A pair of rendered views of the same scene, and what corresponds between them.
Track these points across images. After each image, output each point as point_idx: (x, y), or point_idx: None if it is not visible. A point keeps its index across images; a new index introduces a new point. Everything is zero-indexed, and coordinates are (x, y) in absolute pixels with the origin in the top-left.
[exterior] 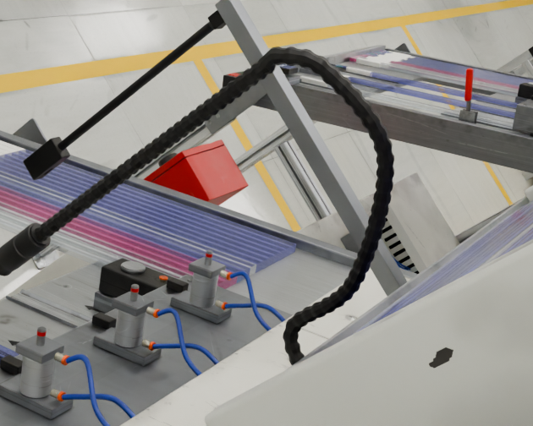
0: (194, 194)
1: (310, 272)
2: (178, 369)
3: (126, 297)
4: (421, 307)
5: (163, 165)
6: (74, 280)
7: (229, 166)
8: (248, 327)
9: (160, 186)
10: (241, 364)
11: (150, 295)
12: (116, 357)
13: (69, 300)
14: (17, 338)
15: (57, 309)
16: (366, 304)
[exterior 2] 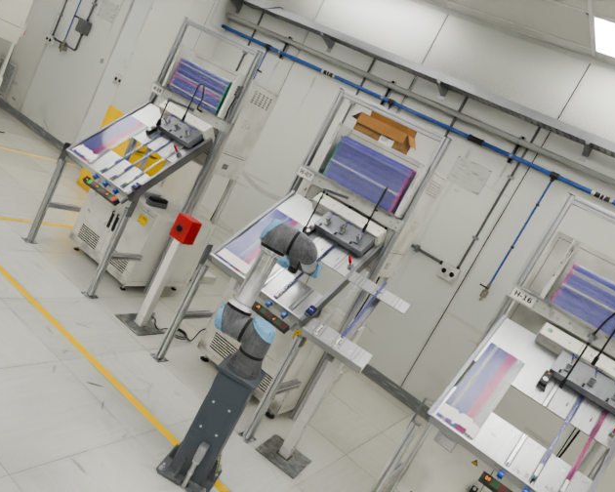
0: (198, 226)
1: (286, 209)
2: (347, 226)
3: (343, 226)
4: (409, 194)
5: (189, 228)
6: None
7: (186, 215)
8: (332, 218)
9: (246, 225)
10: (350, 219)
11: (323, 227)
12: (345, 232)
13: None
14: (320, 249)
15: None
16: (328, 202)
